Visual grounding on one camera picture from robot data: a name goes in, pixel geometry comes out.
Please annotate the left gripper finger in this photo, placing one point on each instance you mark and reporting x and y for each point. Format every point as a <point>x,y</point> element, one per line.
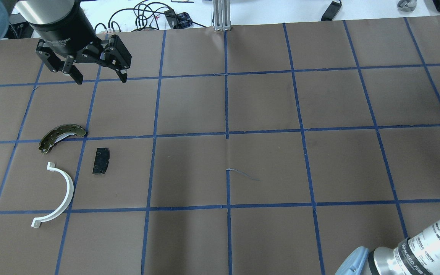
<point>55,64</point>
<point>116,57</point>

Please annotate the brown paper table cover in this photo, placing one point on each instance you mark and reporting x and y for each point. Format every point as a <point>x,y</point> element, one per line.
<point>272,150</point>

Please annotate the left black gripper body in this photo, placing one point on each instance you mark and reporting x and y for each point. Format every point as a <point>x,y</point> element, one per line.
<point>64,33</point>

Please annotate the black brake pad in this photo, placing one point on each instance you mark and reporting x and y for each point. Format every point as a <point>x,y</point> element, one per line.
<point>101,161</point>

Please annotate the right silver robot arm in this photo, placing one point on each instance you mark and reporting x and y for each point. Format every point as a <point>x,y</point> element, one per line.
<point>419,255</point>

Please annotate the aluminium frame post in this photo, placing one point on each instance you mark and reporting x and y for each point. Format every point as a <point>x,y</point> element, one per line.
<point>221,18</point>

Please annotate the green curved brake shoe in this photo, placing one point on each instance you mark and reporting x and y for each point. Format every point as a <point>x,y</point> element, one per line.
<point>59,133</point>

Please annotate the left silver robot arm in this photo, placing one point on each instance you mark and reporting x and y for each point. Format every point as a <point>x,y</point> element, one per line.
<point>7,6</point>

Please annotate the black power adapter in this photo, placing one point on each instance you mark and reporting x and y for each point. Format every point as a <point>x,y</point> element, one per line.
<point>331,11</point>

